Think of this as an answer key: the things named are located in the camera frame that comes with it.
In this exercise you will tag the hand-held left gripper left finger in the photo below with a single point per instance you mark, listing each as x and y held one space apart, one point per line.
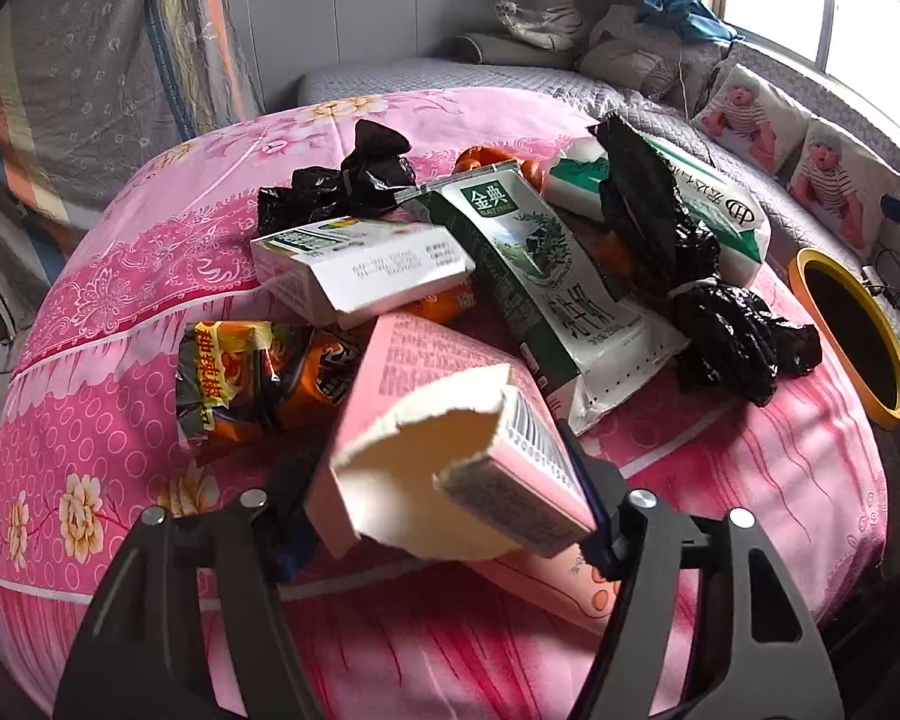
281 514

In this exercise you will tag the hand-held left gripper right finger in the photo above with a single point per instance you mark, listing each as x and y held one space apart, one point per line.
589 499

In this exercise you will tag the pink tube with blue cap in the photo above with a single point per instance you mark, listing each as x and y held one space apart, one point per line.
570 594

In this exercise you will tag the yellow-rimmed trash bin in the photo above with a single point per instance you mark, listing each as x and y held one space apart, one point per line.
855 330

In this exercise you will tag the orange snack packet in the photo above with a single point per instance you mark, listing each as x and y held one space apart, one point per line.
270 375

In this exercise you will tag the white green tissue packet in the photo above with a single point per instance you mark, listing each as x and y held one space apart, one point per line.
720 217

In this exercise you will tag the torn pink cardboard box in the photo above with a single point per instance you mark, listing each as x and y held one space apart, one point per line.
405 367

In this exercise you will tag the black plastic bag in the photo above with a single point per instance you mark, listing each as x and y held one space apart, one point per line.
322 191
735 337
637 202

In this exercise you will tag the green milk carton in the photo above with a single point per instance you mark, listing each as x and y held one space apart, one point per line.
540 277

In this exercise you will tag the white medicine box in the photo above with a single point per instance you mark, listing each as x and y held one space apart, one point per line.
375 270

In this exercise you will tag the orange plastic bag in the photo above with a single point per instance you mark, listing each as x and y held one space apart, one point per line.
471 159

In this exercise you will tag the baby print pillow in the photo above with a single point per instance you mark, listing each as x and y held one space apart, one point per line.
750 116
840 180

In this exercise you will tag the pink floral blanket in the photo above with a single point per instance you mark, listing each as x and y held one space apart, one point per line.
120 277

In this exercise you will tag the pile of white clothes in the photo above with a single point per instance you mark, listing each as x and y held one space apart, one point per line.
637 52

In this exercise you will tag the clear plastic bag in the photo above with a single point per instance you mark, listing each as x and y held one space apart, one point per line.
544 4

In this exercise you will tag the grey pillow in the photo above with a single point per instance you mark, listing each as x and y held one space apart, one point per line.
502 51

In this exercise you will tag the striped floral cloth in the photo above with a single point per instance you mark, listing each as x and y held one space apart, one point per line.
82 52

